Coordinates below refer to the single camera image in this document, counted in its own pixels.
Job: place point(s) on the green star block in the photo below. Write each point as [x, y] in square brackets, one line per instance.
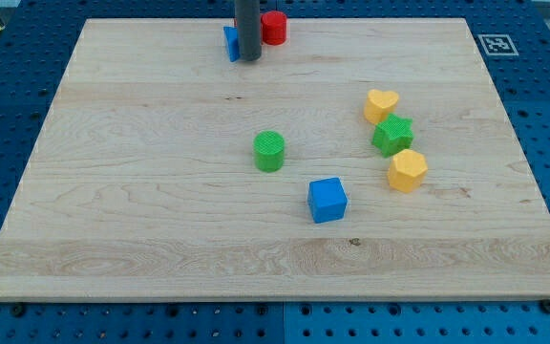
[393, 135]

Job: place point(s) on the blue cube block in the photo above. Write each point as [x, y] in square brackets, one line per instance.
[327, 200]

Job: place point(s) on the yellow heart block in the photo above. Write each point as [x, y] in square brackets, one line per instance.
[379, 104]

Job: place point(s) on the white fiducial marker tag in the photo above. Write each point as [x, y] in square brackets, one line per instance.
[496, 44]

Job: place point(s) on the red cylinder block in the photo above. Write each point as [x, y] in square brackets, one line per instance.
[274, 27]

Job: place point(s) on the wooden board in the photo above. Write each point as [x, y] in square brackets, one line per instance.
[142, 185]

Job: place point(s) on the green cylinder block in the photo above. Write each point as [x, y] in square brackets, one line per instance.
[269, 151]

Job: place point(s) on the yellow hexagon block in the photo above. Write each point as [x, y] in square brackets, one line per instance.
[407, 170]

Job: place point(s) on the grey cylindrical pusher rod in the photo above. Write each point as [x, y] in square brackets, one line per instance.
[247, 15]

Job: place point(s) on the blue block behind rod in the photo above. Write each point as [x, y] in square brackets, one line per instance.
[232, 43]

